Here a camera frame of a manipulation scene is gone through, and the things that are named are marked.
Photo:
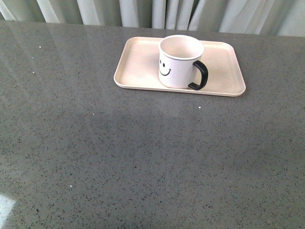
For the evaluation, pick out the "white smiley mug black handle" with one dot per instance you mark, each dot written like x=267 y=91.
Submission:
x=180 y=65

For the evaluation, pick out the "white pleated curtain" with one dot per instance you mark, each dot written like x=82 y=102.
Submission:
x=264 y=17

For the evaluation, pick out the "beige rectangular plastic tray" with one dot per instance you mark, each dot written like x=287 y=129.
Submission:
x=138 y=68

